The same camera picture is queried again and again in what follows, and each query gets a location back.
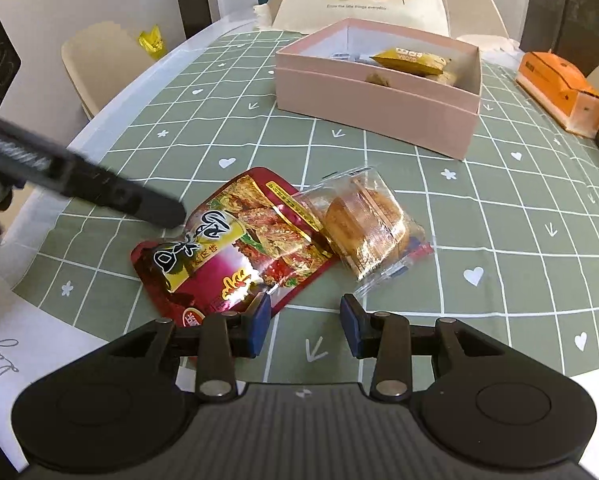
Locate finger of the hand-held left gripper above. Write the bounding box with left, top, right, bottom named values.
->
left=0, top=114, right=187, bottom=229

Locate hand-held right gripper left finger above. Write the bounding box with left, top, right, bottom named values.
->
left=102, top=292, right=273, bottom=402

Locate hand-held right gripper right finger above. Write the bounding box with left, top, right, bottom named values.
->
left=340, top=294, right=511, bottom=402

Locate red snack pouch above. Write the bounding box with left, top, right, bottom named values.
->
left=130, top=167, right=341, bottom=329

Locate clear bread packet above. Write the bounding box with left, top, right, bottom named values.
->
left=292, top=165, right=435, bottom=297

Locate pink cardboard box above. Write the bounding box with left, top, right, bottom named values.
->
left=274, top=17, right=483, bottom=161

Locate tan snack packet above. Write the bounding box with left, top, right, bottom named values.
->
left=427, top=70, right=459, bottom=89

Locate white blue snack packet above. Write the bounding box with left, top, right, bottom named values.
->
left=323, top=51, right=376, bottom=64

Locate yellow snack packet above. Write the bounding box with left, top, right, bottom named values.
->
left=369, top=47, right=455, bottom=77

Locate yellow plastic bag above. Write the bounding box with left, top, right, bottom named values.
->
left=138, top=24, right=168, bottom=59

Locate green checked tablecloth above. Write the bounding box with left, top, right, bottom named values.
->
left=12, top=27, right=599, bottom=386

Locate orange box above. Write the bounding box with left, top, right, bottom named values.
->
left=517, top=51, right=599, bottom=138

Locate dark cabinet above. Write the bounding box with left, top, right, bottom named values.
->
left=521, top=0, right=599, bottom=77

